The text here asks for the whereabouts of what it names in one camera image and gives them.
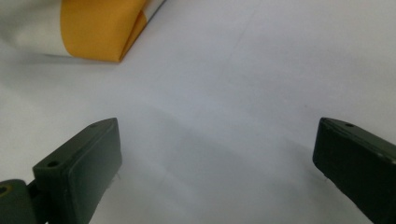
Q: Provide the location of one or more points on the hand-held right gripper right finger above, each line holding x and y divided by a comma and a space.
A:
358, 165

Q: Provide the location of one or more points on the white and orange folded cloth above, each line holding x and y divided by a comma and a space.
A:
96, 28

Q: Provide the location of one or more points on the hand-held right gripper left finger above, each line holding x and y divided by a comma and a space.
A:
84, 168

